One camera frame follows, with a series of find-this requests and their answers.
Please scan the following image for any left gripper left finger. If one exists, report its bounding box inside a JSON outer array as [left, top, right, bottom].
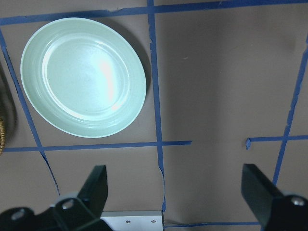
[[77, 165, 108, 218]]

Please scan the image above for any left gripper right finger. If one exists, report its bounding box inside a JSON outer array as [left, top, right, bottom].
[[241, 164, 284, 225]]

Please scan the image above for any light green plate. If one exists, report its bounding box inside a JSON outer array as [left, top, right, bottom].
[[20, 18, 146, 138]]

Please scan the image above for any brown wicker basket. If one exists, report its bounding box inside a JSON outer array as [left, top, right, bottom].
[[0, 118, 6, 155]]

